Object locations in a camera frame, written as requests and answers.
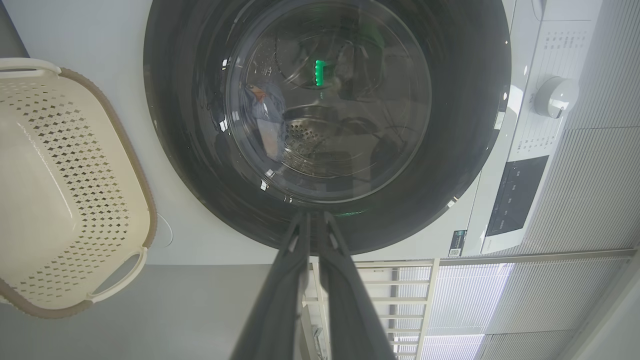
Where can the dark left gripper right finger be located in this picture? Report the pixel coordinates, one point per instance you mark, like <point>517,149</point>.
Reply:
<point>350,320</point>

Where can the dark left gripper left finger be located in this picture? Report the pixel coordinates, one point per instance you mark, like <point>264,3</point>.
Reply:
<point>280,310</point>

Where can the black round glass washer door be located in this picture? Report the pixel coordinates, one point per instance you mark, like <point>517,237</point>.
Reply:
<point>460,125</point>

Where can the cream perforated laundry basket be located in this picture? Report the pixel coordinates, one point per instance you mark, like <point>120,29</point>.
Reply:
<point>50,200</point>

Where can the white front-load washing machine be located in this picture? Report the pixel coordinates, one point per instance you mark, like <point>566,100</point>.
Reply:
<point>100,40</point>

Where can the white metal railing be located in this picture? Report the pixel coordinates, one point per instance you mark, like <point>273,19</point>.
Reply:
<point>395,263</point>

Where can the small black green sticker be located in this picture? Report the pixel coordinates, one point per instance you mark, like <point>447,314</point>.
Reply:
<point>457,243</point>

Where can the round white filter cover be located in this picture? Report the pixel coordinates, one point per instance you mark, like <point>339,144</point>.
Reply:
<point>162,235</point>

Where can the black washer control panel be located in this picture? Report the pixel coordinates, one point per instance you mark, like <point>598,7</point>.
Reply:
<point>515,197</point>

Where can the white round control knob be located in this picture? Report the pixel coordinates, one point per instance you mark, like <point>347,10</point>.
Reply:
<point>555,96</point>

